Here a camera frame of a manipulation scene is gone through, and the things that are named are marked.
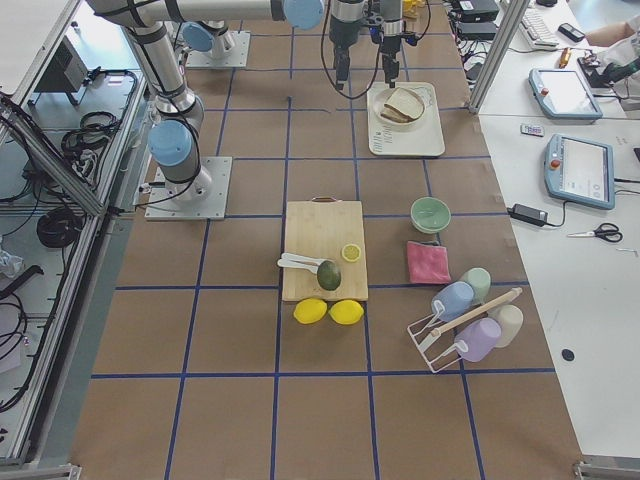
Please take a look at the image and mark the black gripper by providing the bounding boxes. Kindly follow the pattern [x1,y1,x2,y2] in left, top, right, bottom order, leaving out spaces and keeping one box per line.
[367,12,420,83]
[329,17,361,91]

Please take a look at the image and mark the bread slice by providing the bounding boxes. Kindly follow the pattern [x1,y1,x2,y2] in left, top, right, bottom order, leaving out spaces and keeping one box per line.
[380,109,413,124]
[384,88,425,122]

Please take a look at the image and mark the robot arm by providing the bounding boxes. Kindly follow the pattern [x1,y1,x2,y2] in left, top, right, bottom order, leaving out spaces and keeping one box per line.
[89,0,404,204]

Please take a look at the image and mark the bread slice under egg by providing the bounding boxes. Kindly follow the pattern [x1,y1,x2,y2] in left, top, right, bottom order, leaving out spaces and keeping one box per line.
[380,109,413,124]

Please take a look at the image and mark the yellow cup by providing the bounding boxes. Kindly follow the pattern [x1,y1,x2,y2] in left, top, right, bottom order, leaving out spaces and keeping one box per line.
[402,0,426,19]

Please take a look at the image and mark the cream bear tray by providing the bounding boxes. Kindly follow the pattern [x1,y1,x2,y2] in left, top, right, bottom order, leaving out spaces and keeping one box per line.
[367,82,445,157]

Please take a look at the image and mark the green bowl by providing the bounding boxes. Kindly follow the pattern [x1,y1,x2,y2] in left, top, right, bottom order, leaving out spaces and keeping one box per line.
[410,197,451,234]

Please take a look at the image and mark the wooden cutting board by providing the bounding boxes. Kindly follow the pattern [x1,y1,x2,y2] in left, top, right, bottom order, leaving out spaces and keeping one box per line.
[282,200,369,302]

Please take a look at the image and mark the teach pendant far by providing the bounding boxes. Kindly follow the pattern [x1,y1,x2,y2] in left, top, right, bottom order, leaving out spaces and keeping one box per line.
[528,69,603,121]

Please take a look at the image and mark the teach pendant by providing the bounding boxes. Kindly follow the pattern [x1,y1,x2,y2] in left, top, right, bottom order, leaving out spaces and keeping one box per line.
[543,134,615,210]
[528,69,603,121]

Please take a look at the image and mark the lemon slice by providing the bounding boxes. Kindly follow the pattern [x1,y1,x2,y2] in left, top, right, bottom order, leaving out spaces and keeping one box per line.
[341,243,362,263]

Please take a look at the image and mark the white plastic knife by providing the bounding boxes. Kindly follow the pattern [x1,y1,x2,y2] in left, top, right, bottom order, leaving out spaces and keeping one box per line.
[281,252,325,266]

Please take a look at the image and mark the white plastic fork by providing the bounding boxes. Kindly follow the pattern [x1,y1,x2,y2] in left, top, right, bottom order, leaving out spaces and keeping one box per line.
[277,258,318,275]

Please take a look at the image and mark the pink cloth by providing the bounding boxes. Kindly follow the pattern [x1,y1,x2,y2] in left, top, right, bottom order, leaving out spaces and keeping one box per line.
[407,241,451,285]

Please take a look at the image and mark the black power adapter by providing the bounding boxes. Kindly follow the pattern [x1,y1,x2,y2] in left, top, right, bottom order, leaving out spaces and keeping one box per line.
[507,203,548,227]

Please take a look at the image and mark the teach pendant near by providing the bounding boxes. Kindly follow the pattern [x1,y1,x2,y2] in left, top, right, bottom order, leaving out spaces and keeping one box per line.
[543,134,615,210]

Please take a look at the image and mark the green mug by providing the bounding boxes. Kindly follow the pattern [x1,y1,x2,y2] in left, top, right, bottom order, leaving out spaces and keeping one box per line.
[460,267,491,305]

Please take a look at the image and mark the whole lemon right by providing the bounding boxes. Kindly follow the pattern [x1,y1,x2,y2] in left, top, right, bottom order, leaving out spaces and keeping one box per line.
[329,299,364,325]

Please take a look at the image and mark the whole lemon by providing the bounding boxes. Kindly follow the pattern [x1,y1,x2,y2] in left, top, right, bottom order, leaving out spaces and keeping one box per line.
[293,298,328,325]
[329,299,364,325]

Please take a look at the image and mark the whole lemon left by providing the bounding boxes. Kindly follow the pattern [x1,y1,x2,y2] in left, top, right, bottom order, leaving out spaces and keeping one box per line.
[293,298,328,325]

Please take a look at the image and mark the blue mug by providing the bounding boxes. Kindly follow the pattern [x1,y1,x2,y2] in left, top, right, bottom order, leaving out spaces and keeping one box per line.
[431,281,475,322]

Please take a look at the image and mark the scissors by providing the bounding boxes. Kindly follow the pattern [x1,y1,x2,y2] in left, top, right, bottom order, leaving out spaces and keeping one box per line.
[567,222,623,244]

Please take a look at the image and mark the cream mug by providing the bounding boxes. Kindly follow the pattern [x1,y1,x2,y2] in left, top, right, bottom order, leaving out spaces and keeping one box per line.
[488,304,524,348]

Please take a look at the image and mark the purple mug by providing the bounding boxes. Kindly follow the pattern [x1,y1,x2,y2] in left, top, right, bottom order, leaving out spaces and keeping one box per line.
[454,317,502,362]

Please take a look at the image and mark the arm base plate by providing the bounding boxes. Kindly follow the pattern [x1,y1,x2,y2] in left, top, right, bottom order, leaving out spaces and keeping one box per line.
[185,28,251,69]
[144,156,232,221]

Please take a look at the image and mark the white wire cup rack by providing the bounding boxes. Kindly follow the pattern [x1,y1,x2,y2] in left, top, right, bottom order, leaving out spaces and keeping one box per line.
[407,287,522,373]

